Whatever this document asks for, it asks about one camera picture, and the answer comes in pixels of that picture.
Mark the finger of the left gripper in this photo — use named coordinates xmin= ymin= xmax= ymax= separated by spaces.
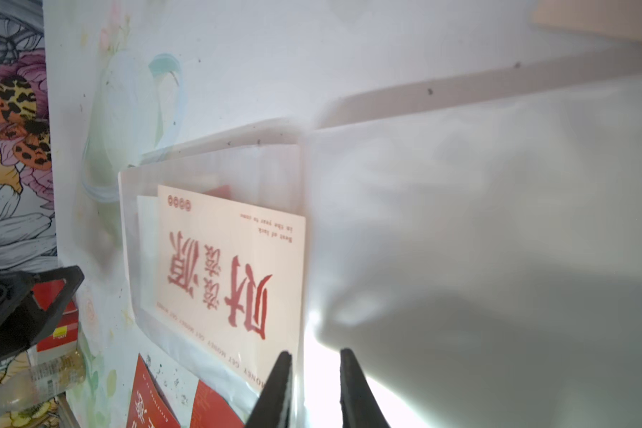
xmin=0 ymin=266 xmax=85 ymax=362

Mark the red and white box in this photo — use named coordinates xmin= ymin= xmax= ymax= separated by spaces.
xmin=28 ymin=280 xmax=78 ymax=366

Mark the red card with white characters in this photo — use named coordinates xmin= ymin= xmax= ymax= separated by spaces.
xmin=126 ymin=355 xmax=181 ymax=428

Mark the small plastic bottle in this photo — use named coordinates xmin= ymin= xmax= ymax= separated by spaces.
xmin=0 ymin=351 xmax=86 ymax=417

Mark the red landscape greeting card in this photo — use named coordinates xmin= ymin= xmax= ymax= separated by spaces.
xmin=189 ymin=381 xmax=244 ymax=428

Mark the cream card with red characters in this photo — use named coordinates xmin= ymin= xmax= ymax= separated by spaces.
xmin=155 ymin=185 xmax=306 ymax=392

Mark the small pink card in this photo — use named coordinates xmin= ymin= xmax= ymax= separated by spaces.
xmin=533 ymin=0 xmax=642 ymax=43

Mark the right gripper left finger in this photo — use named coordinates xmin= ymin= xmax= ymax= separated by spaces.
xmin=244 ymin=351 xmax=294 ymax=428

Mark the pink photo album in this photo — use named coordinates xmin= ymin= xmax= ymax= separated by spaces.
xmin=119 ymin=74 xmax=642 ymax=427

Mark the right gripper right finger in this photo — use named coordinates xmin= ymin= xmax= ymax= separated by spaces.
xmin=340 ymin=348 xmax=390 ymax=428

